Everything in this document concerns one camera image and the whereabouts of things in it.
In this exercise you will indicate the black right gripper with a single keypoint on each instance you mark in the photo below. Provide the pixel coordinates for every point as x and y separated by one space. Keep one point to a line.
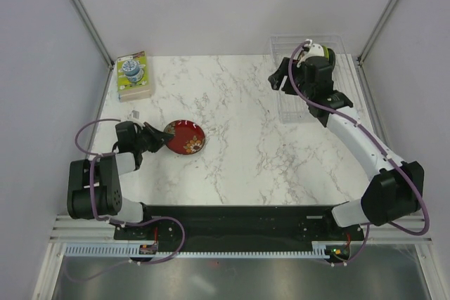
277 77

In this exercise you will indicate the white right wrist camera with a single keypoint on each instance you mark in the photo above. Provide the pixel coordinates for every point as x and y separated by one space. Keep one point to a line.
310 49

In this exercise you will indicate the green box with wooden base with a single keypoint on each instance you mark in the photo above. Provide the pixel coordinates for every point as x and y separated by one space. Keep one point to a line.
133 77

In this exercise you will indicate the white wire dish rack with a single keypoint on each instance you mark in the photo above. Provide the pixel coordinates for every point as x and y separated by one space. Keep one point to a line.
320 108

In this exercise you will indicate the aluminium frame post right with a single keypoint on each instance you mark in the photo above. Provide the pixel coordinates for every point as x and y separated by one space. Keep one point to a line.
377 30

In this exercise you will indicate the aluminium frame post left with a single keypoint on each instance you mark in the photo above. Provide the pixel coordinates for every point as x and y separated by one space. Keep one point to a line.
93 32

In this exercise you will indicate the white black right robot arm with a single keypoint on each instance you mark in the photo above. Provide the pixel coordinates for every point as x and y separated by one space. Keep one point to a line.
395 187

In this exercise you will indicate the dark green plate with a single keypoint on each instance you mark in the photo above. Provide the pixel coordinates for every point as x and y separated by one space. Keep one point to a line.
332 58

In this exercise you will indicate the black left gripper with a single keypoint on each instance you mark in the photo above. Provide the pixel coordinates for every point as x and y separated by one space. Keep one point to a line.
159 138

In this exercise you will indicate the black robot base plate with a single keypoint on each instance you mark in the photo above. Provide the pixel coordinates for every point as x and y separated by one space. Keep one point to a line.
239 227

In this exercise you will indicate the aluminium rail front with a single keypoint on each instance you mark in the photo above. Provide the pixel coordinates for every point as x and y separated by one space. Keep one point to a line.
68 230

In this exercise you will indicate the aluminium frame post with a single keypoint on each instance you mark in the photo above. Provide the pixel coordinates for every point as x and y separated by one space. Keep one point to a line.
377 30
93 32

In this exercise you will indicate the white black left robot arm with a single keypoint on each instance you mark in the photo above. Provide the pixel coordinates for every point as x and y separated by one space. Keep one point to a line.
94 190

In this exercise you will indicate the red floral plate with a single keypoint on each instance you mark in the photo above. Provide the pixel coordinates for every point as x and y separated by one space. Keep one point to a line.
188 137

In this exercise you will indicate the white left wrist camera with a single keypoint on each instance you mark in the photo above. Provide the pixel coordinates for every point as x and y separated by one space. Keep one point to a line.
134 115

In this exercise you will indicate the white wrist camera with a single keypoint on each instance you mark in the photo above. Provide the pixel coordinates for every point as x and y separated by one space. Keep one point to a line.
310 49
134 115

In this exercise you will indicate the lime green plate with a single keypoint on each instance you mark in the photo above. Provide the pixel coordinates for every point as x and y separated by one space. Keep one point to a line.
326 52

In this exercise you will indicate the white slotted cable duct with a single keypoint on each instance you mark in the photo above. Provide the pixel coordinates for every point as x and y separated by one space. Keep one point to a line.
144 251

